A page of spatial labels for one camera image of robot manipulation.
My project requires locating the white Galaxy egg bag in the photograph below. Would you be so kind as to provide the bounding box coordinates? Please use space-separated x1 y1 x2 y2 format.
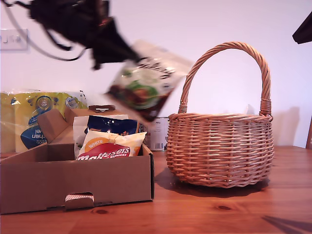
104 40 193 126

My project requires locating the blue Terry's orange bag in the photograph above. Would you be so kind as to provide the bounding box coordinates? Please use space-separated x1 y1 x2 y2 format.
84 115 140 136

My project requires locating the red yellow Maltesers bag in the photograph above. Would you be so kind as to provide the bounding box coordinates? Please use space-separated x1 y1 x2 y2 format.
76 129 148 161

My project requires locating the brown cardboard box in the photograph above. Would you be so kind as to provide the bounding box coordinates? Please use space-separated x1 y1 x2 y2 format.
0 104 156 215

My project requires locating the woven wicker basket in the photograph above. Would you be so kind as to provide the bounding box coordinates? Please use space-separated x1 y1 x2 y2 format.
166 41 275 189

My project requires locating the tin can white label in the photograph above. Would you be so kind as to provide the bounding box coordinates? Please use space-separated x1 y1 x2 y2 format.
145 117 169 152

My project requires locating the yellow kitchen towel pack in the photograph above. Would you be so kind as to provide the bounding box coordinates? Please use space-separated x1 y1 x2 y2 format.
0 89 89 154

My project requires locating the brown wooden furniture piece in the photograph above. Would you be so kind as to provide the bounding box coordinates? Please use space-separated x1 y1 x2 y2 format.
305 114 312 150

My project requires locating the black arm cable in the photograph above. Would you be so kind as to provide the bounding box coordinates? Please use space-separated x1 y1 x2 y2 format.
1 0 85 61
45 28 74 52

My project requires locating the white wall light switch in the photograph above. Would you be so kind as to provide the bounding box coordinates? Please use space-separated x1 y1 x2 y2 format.
0 28 28 51

